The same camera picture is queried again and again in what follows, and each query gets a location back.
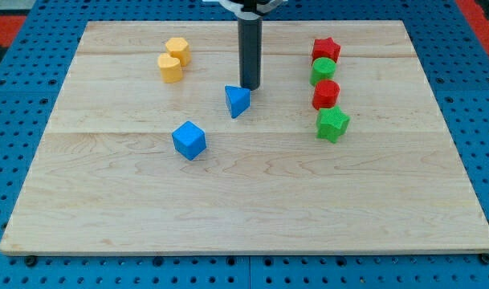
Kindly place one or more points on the green star block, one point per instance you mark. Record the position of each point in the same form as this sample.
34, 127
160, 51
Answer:
331, 123

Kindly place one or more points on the light wooden board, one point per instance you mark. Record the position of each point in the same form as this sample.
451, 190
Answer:
107, 180

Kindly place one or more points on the blue cube block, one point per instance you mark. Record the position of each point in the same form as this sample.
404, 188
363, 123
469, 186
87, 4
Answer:
189, 140

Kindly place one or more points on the green cylinder block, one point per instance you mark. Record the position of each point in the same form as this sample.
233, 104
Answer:
322, 68

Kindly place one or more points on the yellow hexagon block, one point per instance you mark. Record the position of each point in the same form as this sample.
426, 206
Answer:
179, 48

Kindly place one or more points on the blue triangle block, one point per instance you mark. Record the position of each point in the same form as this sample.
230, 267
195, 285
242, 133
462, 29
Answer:
237, 100

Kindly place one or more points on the red star block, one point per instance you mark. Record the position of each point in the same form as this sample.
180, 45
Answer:
325, 48

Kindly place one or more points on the yellow heart block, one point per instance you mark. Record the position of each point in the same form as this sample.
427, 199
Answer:
170, 68

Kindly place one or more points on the red cylinder block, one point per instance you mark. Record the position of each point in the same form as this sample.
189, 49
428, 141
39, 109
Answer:
325, 94

